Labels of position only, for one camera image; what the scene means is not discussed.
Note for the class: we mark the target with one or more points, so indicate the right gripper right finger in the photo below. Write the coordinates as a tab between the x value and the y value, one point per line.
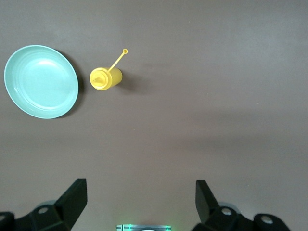
211	216

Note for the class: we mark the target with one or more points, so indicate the yellow mustard squeeze bottle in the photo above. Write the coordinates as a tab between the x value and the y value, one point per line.
108	78

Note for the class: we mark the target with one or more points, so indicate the mint green plate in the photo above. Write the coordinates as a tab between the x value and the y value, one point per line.
42	81

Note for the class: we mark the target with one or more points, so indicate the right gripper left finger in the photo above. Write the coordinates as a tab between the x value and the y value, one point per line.
62	211

